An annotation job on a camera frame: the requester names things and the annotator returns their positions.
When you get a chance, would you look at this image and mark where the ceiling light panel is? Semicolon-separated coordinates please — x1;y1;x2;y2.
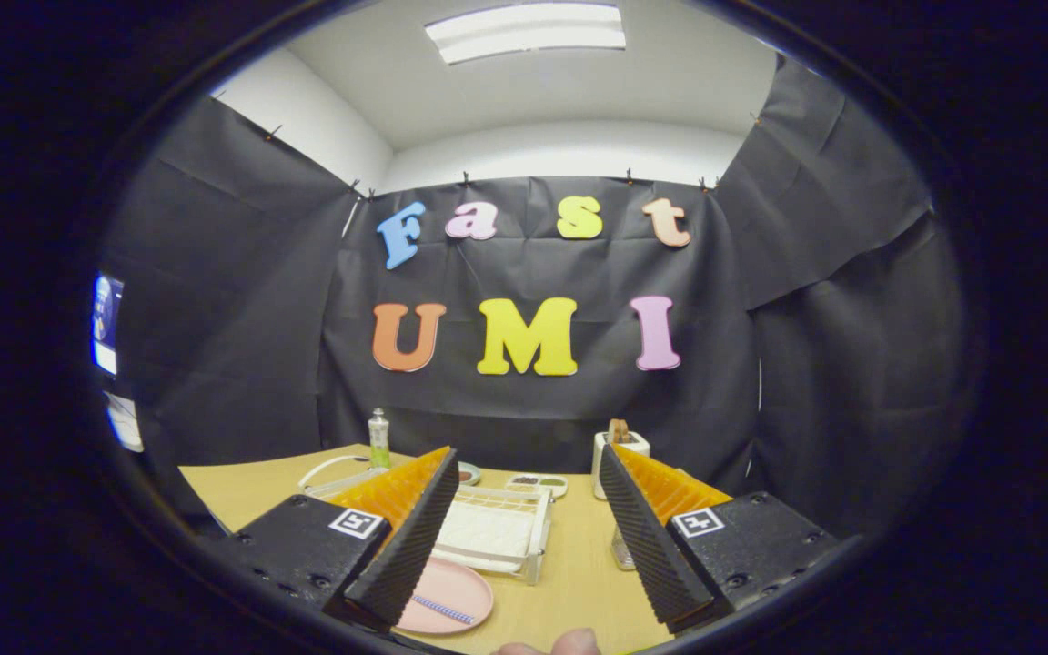
424;2;627;65

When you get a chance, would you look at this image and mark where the white towel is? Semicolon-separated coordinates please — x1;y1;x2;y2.
433;500;534;574

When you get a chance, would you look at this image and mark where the white wire dish rack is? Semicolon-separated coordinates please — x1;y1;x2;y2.
297;455;554;586

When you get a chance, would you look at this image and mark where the lit computer screen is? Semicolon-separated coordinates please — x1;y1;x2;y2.
92;273;125;376

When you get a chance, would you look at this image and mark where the black backdrop cloth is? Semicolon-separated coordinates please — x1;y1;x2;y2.
92;55;971;547

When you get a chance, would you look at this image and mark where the white divided grain tray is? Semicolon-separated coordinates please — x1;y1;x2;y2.
504;473;569;499

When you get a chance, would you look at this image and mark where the white paper sheet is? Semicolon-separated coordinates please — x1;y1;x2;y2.
106;391;145;453

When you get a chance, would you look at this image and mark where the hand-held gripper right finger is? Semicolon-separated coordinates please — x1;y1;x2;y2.
598;443;843;635

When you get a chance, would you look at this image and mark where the pink plate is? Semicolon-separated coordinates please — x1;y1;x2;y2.
394;557;495;636

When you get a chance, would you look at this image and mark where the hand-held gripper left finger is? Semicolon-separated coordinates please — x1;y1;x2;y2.
215;446;460;633

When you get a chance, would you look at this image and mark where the white toaster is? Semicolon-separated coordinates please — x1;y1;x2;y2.
591;431;651;501

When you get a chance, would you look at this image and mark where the green dish soap bottle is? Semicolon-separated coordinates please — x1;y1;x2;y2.
368;408;392;470

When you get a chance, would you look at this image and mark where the blue checked handle spoon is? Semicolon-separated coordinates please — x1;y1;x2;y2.
410;594;477;627

